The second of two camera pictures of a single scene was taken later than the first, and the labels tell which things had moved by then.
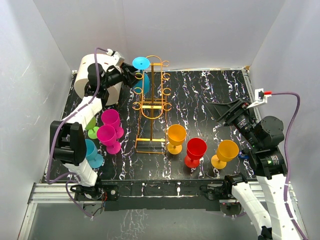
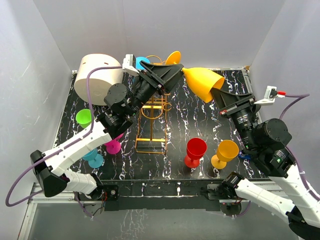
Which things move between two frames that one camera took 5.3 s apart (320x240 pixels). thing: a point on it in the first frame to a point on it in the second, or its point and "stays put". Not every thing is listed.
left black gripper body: x=127 y=79 to x=151 y=81
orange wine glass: x=227 y=150 stays put
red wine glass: x=196 y=149 stays put
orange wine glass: x=176 y=134 to x=201 y=81
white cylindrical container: x=106 y=61 stays put
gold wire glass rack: x=152 y=127 stays put
